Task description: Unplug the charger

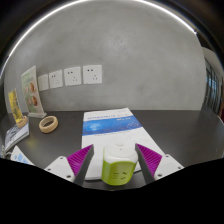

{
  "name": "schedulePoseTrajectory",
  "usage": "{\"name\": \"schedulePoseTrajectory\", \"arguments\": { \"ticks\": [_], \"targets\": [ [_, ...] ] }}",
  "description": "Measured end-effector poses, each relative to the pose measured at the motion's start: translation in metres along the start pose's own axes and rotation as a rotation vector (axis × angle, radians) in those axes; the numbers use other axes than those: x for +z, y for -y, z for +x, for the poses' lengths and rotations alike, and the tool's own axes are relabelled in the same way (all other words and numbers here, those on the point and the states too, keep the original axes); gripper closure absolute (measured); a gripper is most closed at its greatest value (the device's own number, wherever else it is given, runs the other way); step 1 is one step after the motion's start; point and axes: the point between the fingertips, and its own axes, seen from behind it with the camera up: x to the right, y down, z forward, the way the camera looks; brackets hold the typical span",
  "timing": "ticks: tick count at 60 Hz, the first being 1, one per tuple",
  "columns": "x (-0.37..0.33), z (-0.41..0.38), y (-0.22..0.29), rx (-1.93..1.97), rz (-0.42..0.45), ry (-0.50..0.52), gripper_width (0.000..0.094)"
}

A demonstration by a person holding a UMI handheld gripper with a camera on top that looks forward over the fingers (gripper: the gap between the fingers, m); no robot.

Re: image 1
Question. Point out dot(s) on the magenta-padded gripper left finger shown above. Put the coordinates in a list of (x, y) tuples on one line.
[(58, 168)]

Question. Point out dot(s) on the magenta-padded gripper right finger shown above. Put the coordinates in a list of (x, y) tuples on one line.
[(170, 165)]

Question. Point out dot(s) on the white power strip blue sockets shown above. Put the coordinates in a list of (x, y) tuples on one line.
[(20, 156)]

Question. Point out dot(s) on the beige tape roll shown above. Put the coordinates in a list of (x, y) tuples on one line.
[(48, 128)]

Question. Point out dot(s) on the grey printed magazine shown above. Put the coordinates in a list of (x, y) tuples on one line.
[(15, 135)]

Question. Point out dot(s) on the white booklet with blue band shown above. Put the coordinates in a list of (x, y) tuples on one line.
[(110, 128)]

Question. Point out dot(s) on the acrylic sign stand green flyer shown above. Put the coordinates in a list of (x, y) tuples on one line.
[(31, 91)]

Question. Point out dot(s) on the glass partition with dark frames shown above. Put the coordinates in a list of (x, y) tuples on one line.
[(213, 90)]

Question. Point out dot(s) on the white ceiling light strip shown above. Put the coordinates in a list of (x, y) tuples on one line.
[(36, 24)]

